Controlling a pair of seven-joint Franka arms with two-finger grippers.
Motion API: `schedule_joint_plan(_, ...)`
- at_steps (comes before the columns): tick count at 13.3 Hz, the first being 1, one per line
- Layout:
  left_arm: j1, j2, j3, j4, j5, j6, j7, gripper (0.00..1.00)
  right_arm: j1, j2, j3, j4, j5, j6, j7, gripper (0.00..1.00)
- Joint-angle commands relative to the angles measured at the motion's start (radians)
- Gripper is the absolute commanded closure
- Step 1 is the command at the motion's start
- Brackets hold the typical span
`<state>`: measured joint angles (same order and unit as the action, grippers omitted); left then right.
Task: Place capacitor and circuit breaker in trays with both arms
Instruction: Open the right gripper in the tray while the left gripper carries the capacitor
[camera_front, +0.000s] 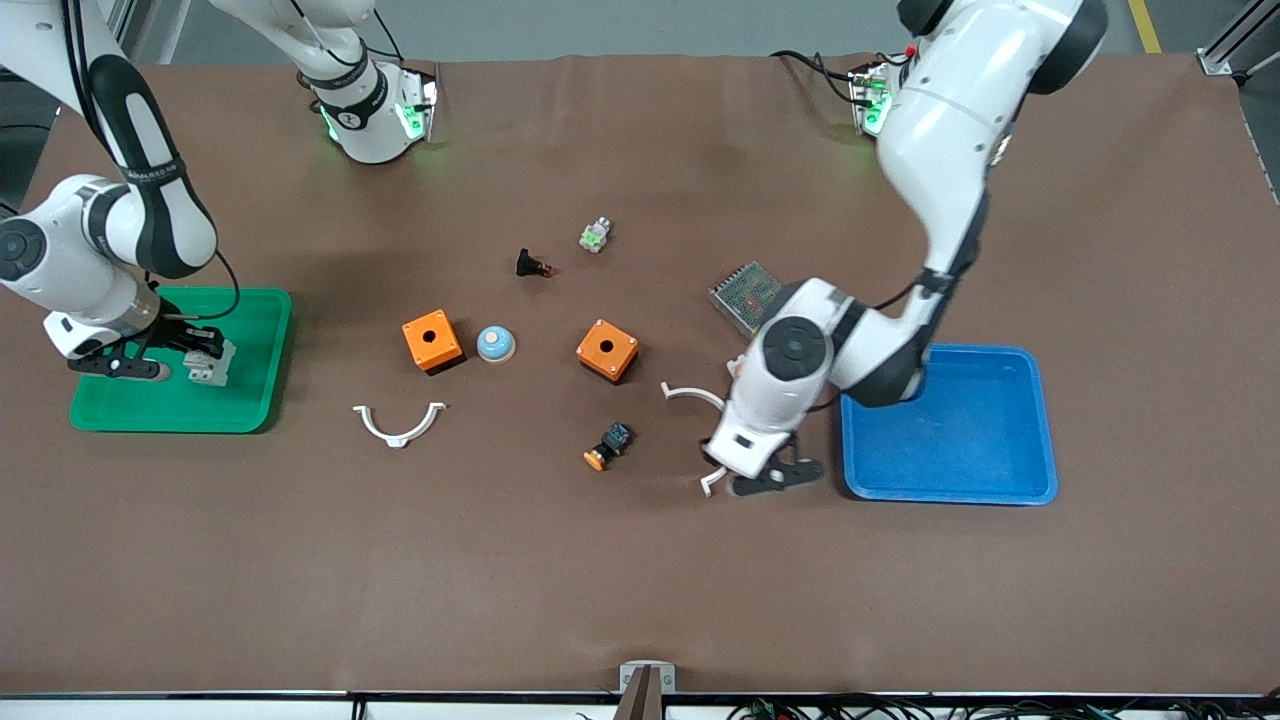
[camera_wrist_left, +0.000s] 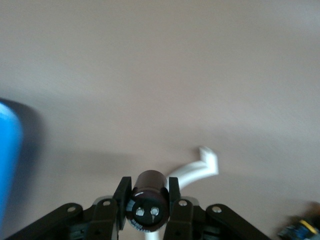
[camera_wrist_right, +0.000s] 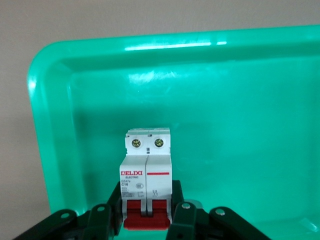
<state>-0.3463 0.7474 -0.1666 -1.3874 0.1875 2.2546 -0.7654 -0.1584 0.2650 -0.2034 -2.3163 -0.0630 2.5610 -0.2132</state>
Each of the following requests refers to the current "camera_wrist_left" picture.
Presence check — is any large white pipe clamp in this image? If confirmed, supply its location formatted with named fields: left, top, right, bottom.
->
left=143, top=146, right=220, bottom=240

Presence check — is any dark cylindrical capacitor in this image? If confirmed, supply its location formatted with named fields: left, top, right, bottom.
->
left=125, top=169, right=171, bottom=232

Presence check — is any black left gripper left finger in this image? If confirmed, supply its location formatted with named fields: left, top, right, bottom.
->
left=4, top=176, right=133, bottom=240

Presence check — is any yellow mushroom push button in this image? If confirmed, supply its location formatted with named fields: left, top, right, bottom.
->
left=277, top=201, right=320, bottom=240

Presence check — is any blue plastic tray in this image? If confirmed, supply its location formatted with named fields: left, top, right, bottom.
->
left=0, top=98, right=25, bottom=226

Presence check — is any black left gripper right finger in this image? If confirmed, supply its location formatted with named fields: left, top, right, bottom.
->
left=163, top=176, right=272, bottom=240

